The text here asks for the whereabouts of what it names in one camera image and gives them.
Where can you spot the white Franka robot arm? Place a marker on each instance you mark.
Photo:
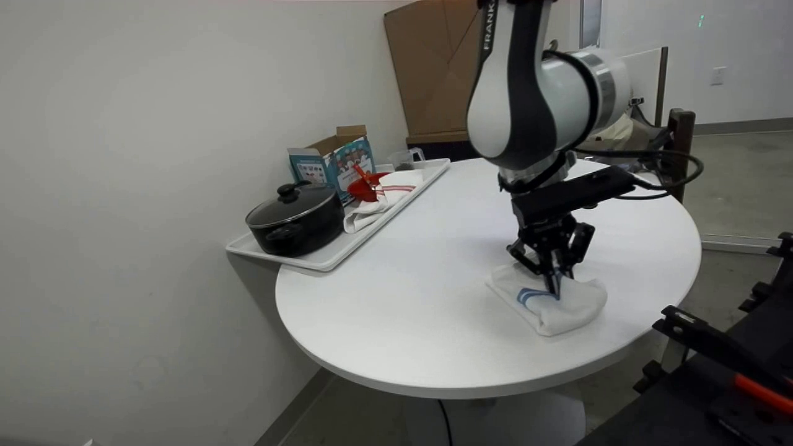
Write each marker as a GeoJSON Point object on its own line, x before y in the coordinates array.
{"type": "Point", "coordinates": [530, 89]}

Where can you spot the black pot with lid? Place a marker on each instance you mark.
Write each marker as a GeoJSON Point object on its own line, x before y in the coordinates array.
{"type": "Point", "coordinates": [294, 224]}

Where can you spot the white rectangular tray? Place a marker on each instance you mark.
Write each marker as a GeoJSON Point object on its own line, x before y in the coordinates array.
{"type": "Point", "coordinates": [330, 251]}

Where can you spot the red and white cloth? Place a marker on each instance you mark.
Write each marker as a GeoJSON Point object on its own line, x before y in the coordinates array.
{"type": "Point", "coordinates": [387, 186]}

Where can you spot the dark wooden cabinet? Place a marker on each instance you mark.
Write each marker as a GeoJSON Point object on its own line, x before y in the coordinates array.
{"type": "Point", "coordinates": [437, 150]}

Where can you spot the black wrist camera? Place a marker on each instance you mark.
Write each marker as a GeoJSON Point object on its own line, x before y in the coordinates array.
{"type": "Point", "coordinates": [613, 181]}

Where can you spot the blue printed cardboard box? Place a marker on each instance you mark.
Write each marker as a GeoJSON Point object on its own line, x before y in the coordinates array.
{"type": "Point", "coordinates": [344, 162]}

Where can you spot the white and blue tea towel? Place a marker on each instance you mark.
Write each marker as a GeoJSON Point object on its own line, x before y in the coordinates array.
{"type": "Point", "coordinates": [570, 310]}

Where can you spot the large brown cardboard box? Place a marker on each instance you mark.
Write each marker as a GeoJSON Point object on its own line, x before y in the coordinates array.
{"type": "Point", "coordinates": [429, 74]}

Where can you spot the white panel with wooden edge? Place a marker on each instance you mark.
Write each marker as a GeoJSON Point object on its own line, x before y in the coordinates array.
{"type": "Point", "coordinates": [647, 77]}

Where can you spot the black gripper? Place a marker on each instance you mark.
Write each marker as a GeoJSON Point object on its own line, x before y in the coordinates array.
{"type": "Point", "coordinates": [548, 210]}

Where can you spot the white wall outlet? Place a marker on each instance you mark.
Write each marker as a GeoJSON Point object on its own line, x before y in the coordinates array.
{"type": "Point", "coordinates": [718, 74]}

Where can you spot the dark wooden chair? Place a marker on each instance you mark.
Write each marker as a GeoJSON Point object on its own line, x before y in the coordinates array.
{"type": "Point", "coordinates": [681, 137]}

